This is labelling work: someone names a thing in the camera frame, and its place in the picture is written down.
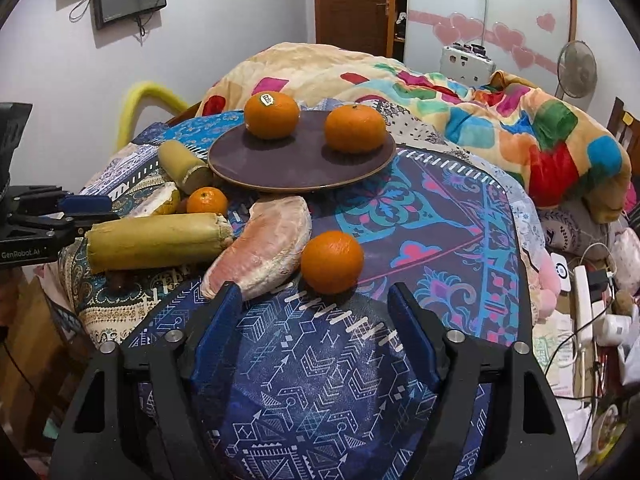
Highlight white power strip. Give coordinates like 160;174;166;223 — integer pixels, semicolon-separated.
572;265;593;331

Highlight pink plush toy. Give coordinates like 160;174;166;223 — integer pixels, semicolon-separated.
532;260;561;321

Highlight long sugarcane piece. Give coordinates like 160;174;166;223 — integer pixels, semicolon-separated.
85;212;235;275

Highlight dark purple round plate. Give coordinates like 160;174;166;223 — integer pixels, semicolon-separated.
207;110;397;193

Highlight grey printed pillow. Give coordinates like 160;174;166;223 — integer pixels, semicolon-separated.
537;205;613;261

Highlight wooden cabinet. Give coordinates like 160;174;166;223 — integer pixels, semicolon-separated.
0;270;96;461

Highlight yellow foam tube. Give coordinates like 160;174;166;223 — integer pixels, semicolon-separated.
116;81;188;148

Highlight small black monitor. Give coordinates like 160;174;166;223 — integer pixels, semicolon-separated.
92;0;168;30

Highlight white device with blue ring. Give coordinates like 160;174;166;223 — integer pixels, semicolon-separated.
550;252;571;291

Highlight small orange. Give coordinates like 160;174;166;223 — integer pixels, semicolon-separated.
186;186;229;217

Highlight pink pomelo wedge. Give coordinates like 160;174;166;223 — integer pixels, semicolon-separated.
200;195;313;302

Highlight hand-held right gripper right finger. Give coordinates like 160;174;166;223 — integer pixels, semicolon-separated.
387;282;581;480

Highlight blue patterned bed sheet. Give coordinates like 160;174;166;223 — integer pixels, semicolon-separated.
57;97;551;480

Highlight orange with sticker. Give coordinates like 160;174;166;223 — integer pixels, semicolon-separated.
243;91;301;140

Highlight colourful patchwork blanket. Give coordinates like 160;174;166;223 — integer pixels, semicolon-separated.
195;42;633;223

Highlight brown wooden door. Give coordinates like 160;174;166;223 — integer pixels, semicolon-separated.
314;0;396;58

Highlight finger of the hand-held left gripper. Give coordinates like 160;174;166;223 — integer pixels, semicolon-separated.
5;212;121;241
7;185;113;216

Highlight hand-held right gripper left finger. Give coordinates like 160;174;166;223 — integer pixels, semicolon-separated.
47;282;246;480

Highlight white case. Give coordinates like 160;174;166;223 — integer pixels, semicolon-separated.
440;42;497;81

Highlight open wardrobe shelves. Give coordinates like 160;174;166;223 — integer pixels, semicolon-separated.
393;0;408;58

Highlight wooden chair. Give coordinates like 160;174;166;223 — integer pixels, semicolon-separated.
607;97;640;161

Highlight standing fan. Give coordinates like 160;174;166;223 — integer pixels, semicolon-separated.
556;40;598;100

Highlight pomelo wedge with yellow rind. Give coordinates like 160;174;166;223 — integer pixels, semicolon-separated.
122;181;182;219

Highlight short sugarcane piece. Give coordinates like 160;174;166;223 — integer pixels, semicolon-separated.
157;140;215;196

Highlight pile of papers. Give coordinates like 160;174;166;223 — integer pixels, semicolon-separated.
532;310;626;461

